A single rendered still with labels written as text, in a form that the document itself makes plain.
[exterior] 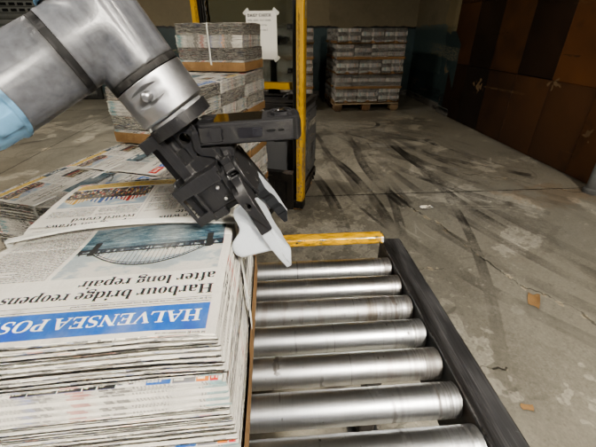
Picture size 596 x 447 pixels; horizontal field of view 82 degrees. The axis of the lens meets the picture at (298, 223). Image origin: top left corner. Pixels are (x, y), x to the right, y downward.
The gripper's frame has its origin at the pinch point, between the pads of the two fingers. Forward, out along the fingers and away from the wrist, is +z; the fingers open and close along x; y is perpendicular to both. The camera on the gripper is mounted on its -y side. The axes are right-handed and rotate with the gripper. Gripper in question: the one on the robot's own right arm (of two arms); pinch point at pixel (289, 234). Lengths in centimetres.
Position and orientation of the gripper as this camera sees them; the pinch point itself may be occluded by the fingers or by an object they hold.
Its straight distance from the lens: 46.3
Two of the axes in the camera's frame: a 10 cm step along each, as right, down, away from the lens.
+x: 0.7, 4.9, -8.7
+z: 5.2, 7.3, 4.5
